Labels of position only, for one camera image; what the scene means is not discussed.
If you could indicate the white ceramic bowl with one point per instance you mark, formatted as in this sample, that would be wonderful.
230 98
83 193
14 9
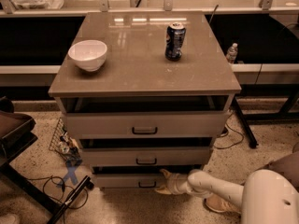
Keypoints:
88 55

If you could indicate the black table leg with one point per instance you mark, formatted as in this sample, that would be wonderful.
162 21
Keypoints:
252 140

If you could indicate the grey drawer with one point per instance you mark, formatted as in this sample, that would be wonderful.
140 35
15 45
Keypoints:
143 156
130 181
144 124

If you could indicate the clear plastic water bottle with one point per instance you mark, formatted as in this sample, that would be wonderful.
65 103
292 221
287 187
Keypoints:
232 53

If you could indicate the dark office chair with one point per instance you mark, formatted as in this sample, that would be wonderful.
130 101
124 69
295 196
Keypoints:
15 136

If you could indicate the grey drawer cabinet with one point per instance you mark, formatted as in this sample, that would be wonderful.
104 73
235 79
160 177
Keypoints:
137 77

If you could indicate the wire mesh basket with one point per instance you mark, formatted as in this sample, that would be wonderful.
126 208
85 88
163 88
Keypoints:
62 144

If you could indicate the dark blue soda can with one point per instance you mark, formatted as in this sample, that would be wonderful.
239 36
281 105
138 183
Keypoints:
175 34

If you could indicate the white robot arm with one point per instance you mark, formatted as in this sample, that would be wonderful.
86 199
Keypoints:
266 197

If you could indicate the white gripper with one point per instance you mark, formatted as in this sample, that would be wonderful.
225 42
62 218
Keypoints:
173 181

